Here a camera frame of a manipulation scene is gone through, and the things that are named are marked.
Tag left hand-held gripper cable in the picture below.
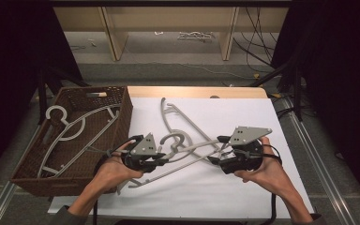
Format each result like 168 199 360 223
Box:
92 146 129 225

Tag white table cover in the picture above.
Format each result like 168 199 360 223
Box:
47 97 317 223

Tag black metal stand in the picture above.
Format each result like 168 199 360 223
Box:
37 65 92 126
249 57 305 123

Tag thin hanging black cables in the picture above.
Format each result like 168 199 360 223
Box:
245 7 278 62

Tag aluminium floor rail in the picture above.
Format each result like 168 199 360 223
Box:
280 97 357 225
0 125 43 225

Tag person's right hand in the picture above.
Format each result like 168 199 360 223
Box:
233 136 290 196

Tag light wooden shelf unit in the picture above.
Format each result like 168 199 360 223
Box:
53 7 290 62

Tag hand-held gripper cable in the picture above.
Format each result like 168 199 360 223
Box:
92 146 129 225
262 143 284 225

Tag black curtain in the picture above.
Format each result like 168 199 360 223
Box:
0 0 83 188
271 0 360 214

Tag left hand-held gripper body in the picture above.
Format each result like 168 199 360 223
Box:
121 132 158 173

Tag pile of white cords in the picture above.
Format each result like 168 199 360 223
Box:
177 31 216 42

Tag person's left hand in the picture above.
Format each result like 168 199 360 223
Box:
95 140 144 195

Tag right hand-held gripper cable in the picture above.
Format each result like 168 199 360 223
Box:
262 143 284 225

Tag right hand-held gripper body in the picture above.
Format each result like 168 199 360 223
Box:
219 126 273 175

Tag brown wicker basket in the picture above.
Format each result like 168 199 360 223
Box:
10 85 134 198

